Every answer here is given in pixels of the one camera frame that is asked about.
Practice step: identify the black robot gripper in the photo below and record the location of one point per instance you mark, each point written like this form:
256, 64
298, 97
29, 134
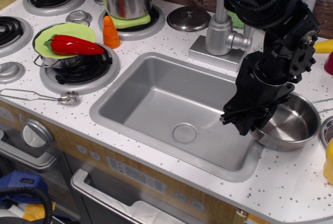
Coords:
256, 96

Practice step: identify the stainless steel frying pan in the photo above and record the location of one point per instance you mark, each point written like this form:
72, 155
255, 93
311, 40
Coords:
292, 126

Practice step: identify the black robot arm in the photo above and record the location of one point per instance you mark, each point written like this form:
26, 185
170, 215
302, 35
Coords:
291, 31

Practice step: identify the grey toy sink basin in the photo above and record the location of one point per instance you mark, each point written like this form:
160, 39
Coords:
175, 107

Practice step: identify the silver round lid right edge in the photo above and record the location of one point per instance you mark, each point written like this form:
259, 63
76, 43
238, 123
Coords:
325, 132

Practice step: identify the silver toy faucet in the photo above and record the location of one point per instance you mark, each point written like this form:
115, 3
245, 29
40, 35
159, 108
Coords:
222, 46

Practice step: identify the yellow toy at right edge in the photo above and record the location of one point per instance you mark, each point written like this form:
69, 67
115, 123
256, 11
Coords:
327, 169

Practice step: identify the red toy cup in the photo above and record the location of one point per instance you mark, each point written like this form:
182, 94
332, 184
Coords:
328, 66

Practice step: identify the green toy bitter gourd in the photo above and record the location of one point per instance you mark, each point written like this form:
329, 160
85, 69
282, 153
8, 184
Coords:
237, 23

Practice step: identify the steel pot lid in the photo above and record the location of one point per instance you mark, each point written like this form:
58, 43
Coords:
188, 19

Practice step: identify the back right stove burner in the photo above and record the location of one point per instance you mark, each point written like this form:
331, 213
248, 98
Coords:
146, 30

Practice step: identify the orange toy carrot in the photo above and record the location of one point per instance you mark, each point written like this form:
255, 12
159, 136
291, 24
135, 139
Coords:
110, 34

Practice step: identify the green toy sponge under pot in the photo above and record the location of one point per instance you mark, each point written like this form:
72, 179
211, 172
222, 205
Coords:
124, 23

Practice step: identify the front right stove burner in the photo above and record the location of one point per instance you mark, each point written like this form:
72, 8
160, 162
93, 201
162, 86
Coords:
90, 76

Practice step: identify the light green toy plate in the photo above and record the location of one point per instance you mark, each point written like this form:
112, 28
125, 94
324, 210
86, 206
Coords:
72, 29

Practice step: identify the red toy chili pepper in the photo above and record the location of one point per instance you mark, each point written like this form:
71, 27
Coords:
70, 45

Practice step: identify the silver oven knob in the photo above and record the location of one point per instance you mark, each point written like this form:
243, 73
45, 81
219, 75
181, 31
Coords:
35, 134

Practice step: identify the silver stove top knob left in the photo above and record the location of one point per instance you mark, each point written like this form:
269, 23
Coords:
11, 72

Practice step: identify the front left stove burner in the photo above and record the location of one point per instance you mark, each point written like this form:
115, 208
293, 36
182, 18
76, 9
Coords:
16, 33

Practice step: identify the yellow toy knife handle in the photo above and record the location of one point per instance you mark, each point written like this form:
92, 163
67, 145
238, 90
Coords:
324, 46

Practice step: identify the silver oven door handle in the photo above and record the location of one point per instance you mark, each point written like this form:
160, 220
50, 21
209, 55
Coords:
13, 148

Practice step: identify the blue device with black cable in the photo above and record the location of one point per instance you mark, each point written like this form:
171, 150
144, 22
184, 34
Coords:
24, 187

